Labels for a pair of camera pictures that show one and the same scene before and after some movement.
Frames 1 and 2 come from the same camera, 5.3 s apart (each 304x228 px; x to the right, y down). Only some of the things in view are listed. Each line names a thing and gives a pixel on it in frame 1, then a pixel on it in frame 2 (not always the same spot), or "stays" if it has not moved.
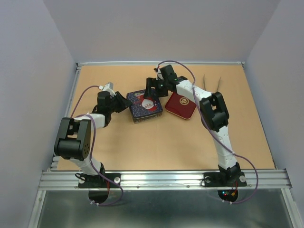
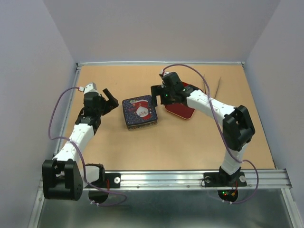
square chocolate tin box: (142, 113) -> (138, 121)
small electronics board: (228, 195) stays
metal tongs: (204, 82) stays
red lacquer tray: (181, 106) stays
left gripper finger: (121, 102) -> (112, 102)
